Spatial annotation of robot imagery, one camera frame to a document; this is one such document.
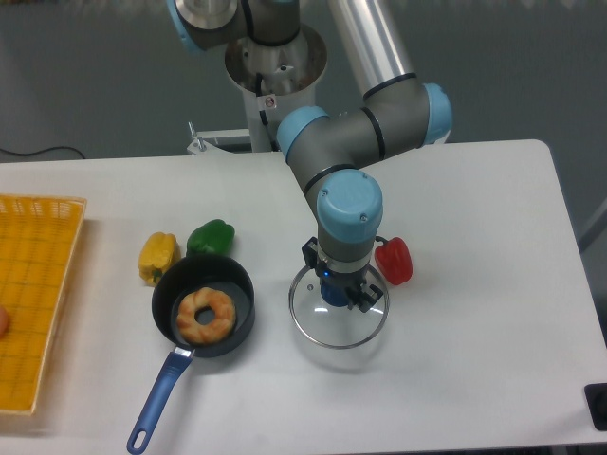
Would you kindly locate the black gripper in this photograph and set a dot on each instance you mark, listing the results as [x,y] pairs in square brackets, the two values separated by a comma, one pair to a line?
[350,277]

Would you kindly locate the glass pot lid blue knob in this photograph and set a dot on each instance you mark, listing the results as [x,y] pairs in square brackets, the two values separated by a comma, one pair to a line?
[340,327]

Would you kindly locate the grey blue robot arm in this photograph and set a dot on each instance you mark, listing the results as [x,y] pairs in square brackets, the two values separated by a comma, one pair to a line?
[328,155]

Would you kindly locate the red bell pepper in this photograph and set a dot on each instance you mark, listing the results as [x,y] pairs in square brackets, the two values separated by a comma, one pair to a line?
[394,260]

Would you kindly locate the green bell pepper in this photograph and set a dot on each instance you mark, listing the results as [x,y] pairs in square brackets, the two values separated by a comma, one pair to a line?
[214,237]

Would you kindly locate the yellow bell pepper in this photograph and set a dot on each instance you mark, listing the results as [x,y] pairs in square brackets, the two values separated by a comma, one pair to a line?
[160,252]

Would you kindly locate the black table edge device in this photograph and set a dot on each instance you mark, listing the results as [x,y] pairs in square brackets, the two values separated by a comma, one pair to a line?
[596,395]

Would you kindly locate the yellow woven basket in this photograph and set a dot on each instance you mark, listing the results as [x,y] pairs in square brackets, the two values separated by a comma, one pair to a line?
[39,235]

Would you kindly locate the glazed ring donut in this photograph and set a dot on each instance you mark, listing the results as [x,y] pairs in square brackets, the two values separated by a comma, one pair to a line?
[206,316]

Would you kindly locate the black pot blue handle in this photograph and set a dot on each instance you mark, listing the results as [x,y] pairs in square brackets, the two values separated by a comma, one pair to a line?
[186,276]

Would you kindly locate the metal table clamp bracket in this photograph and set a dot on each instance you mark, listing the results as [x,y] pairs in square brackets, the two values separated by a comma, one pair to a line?
[235,141]

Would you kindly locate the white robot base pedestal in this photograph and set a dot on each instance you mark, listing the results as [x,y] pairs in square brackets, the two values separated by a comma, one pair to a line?
[275,80]

